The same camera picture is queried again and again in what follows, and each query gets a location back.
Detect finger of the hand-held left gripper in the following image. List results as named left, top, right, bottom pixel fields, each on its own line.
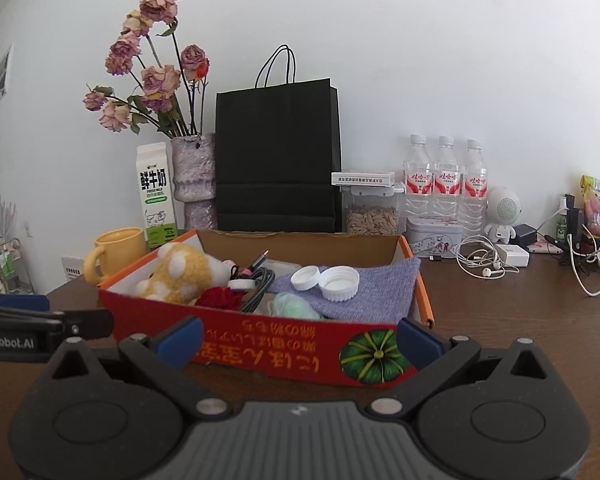
left=0, top=294, right=51, bottom=314
left=0, top=307, right=115, bottom=340

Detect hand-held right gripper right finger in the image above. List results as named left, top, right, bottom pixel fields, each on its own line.
left=365, top=317, right=548, bottom=417

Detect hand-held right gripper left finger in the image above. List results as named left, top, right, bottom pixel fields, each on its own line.
left=50, top=315, right=231, bottom=417

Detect red fuzzy item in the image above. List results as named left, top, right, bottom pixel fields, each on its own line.
left=195, top=285, right=244, bottom=312

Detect purple knit pouch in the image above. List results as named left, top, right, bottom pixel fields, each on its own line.
left=267, top=257, right=422, bottom=323

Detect yellow plush toy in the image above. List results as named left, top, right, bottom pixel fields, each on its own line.
left=134, top=242, right=237, bottom=306

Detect braided charging cable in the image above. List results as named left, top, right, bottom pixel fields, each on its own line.
left=228, top=250, right=277, bottom=315

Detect white ribbed lid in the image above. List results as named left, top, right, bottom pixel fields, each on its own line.
left=320, top=266, right=361, bottom=303

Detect red cardboard box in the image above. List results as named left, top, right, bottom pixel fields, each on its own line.
left=97, top=229, right=436, bottom=388

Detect clear plastic bag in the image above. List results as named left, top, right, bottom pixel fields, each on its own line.
left=267, top=291, right=323, bottom=321

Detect yellow mug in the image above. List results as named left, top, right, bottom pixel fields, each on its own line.
left=83, top=227, right=147, bottom=285

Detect white earphones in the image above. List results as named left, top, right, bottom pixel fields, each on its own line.
left=452, top=239, right=521, bottom=280

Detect white tin box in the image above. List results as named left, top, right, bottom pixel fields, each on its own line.
left=406, top=216, right=465, bottom=260

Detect white power adapter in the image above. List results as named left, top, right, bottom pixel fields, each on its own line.
left=495, top=244, right=530, bottom=267

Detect clear seed container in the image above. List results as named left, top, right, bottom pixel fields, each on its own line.
left=341, top=185, right=405, bottom=236

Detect white milk carton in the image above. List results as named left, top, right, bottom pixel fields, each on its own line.
left=136, top=142, right=177, bottom=250

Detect white robot speaker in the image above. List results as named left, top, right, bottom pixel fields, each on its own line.
left=482, top=187, right=523, bottom=243

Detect clear water bottle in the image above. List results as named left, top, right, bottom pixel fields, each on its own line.
left=404, top=134, right=435, bottom=221
left=432, top=135, right=461, bottom=218
left=459, top=138, right=490, bottom=241

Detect purple stone vase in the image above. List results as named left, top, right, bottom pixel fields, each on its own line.
left=170, top=132, right=217, bottom=232

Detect flat white box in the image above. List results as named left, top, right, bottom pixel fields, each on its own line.
left=331, top=171, right=396, bottom=187

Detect small green spray bottle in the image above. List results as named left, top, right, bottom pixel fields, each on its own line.
left=555, top=197, right=570, bottom=241

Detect black stand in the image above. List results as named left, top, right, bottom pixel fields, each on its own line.
left=564, top=192, right=586, bottom=256

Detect black paper bag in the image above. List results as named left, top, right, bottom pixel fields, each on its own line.
left=215, top=45, right=342, bottom=233

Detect dried pink roses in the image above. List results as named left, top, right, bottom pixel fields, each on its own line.
left=83, top=0, right=211, bottom=138

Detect white wall notice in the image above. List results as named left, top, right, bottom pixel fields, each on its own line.
left=0, top=44, right=14, bottom=109

